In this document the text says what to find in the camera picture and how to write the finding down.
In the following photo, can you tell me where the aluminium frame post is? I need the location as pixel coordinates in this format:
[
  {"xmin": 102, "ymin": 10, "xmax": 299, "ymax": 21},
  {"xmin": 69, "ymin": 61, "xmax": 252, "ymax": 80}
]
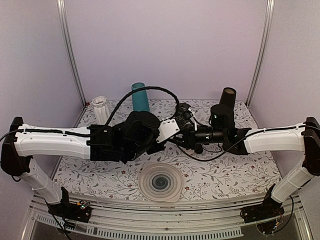
[
  {"xmin": 56, "ymin": 0, "xmax": 87, "ymax": 107},
  {"xmin": 245, "ymin": 0, "xmax": 275, "ymax": 108}
]

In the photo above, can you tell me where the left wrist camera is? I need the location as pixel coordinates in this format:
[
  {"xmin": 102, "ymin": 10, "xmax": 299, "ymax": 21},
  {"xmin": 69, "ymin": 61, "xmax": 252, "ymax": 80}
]
[{"xmin": 156, "ymin": 119, "xmax": 180, "ymax": 144}]

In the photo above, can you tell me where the black tall cylinder vase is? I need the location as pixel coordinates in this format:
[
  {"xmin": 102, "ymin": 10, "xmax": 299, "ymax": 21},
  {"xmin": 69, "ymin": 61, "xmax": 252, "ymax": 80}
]
[{"xmin": 219, "ymin": 87, "xmax": 237, "ymax": 109}]

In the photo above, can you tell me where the teal tall vase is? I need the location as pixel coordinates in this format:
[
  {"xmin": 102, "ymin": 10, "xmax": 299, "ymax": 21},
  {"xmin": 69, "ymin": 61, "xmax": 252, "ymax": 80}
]
[{"xmin": 132, "ymin": 90, "xmax": 150, "ymax": 112}]

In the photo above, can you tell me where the right aluminium frame post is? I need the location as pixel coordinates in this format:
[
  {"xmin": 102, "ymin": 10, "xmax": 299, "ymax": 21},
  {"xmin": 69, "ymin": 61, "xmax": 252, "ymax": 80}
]
[{"xmin": 245, "ymin": 0, "xmax": 275, "ymax": 108}]

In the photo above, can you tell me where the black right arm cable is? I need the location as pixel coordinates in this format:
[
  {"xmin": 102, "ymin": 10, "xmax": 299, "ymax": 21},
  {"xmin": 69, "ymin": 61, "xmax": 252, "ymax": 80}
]
[{"xmin": 174, "ymin": 117, "xmax": 305, "ymax": 161}]

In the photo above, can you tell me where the white ribbed vase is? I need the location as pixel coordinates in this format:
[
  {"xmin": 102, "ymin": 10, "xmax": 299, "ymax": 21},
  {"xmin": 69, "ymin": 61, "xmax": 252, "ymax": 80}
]
[{"xmin": 92, "ymin": 96, "xmax": 110, "ymax": 125}]

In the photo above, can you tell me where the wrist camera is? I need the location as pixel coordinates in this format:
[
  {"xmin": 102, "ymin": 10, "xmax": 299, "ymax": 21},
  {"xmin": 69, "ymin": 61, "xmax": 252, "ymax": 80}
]
[
  {"xmin": 156, "ymin": 119, "xmax": 180, "ymax": 144},
  {"xmin": 175, "ymin": 102, "xmax": 194, "ymax": 131}
]

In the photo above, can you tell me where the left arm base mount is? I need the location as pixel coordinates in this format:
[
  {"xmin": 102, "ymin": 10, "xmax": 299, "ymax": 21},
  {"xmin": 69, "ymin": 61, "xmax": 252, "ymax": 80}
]
[{"xmin": 48, "ymin": 187, "xmax": 92, "ymax": 223}]

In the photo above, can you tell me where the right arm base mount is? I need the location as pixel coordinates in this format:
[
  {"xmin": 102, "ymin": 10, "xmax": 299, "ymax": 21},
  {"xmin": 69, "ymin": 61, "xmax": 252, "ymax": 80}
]
[{"xmin": 240, "ymin": 183, "xmax": 285, "ymax": 223}]

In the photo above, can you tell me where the left aluminium frame post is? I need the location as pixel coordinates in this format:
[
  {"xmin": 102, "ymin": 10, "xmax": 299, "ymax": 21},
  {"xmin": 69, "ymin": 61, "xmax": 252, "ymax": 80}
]
[{"xmin": 56, "ymin": 0, "xmax": 87, "ymax": 107}]

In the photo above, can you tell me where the swirl patterned ceramic plate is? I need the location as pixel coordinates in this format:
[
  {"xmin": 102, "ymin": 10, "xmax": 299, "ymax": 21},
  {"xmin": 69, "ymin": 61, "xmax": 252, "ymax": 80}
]
[{"xmin": 138, "ymin": 163, "xmax": 184, "ymax": 203}]

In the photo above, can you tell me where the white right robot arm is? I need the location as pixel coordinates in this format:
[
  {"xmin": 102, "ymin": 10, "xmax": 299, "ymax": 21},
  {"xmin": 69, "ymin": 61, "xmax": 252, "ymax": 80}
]
[{"xmin": 161, "ymin": 103, "xmax": 320, "ymax": 218}]

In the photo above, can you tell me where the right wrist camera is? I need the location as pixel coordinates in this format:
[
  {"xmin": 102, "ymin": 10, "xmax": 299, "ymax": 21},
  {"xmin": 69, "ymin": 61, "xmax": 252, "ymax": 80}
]
[{"xmin": 175, "ymin": 102, "xmax": 194, "ymax": 131}]

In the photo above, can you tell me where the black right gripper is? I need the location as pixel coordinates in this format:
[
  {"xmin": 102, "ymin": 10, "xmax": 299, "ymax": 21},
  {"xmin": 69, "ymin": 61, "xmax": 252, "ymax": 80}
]
[{"xmin": 171, "ymin": 123, "xmax": 226, "ymax": 150}]

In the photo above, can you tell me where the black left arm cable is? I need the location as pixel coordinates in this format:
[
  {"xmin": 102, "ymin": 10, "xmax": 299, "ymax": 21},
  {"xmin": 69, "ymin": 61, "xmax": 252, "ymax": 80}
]
[{"xmin": 104, "ymin": 86, "xmax": 181, "ymax": 126}]

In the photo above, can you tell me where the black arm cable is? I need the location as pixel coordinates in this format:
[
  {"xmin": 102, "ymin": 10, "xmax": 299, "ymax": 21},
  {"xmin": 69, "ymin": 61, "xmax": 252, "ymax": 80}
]
[
  {"xmin": 104, "ymin": 86, "xmax": 181, "ymax": 126},
  {"xmin": 174, "ymin": 117, "xmax": 305, "ymax": 161}
]

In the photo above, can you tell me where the black round earbud case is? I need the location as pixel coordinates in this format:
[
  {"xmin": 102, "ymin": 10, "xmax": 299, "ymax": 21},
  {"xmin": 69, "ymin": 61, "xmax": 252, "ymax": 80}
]
[{"xmin": 194, "ymin": 145, "xmax": 203, "ymax": 154}]

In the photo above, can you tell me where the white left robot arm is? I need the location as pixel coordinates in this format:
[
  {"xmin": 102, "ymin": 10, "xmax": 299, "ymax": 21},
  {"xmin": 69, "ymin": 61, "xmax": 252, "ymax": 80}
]
[{"xmin": 0, "ymin": 111, "xmax": 168, "ymax": 217}]

